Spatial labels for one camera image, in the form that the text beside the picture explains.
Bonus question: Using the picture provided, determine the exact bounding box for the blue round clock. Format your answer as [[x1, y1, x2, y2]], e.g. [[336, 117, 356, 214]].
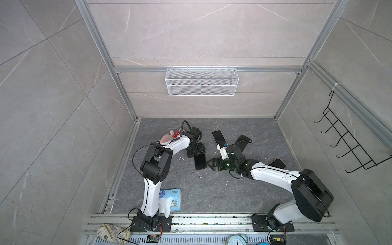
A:
[[226, 234, 248, 245]]

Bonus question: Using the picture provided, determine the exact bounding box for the crumpled patterned cloth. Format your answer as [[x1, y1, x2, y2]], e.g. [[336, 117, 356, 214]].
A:
[[97, 224, 131, 245]]

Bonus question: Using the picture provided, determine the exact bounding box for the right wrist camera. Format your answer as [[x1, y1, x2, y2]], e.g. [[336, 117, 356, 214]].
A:
[[216, 143, 229, 160]]

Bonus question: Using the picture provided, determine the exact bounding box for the blue tissue pack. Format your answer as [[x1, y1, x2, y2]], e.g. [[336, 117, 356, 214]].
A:
[[159, 189, 181, 218]]

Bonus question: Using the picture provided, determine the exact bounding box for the black phone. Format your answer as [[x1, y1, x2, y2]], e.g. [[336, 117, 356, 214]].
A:
[[194, 154, 207, 170], [234, 135, 252, 152]]

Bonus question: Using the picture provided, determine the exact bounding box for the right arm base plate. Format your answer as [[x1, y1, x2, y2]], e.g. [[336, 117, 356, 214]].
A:
[[250, 213, 295, 232]]

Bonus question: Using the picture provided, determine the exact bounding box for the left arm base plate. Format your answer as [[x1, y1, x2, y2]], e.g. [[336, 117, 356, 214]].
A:
[[130, 215, 173, 232]]

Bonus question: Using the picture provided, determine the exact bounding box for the black phone tilted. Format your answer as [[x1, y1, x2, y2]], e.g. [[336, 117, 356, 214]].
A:
[[234, 135, 252, 152]]

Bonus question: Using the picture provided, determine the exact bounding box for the aluminium mounting rail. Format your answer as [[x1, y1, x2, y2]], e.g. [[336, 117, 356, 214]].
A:
[[82, 213, 339, 234]]

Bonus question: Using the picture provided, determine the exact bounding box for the black wire hook rack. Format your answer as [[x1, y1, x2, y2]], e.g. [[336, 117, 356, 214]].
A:
[[313, 91, 392, 173]]

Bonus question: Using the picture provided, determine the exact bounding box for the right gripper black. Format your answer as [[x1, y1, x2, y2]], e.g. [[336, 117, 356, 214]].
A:
[[207, 157, 238, 172]]

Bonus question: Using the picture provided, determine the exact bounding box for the phone near right arm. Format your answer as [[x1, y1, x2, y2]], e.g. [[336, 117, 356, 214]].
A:
[[268, 158, 287, 169]]

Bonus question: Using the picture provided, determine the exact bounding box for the white wire basket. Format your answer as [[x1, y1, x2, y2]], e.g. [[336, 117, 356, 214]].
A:
[[165, 68, 239, 97]]

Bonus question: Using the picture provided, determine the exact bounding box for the pink pig plush toy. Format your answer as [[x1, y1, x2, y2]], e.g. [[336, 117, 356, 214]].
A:
[[160, 130, 181, 145]]

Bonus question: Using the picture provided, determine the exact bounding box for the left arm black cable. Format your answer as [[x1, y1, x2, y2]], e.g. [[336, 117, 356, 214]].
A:
[[180, 120, 193, 137]]

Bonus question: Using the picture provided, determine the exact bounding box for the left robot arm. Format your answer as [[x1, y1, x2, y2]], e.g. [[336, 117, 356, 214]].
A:
[[134, 127, 207, 231]]

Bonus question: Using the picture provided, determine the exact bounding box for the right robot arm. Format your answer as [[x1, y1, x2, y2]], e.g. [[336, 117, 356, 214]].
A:
[[206, 145, 334, 230]]

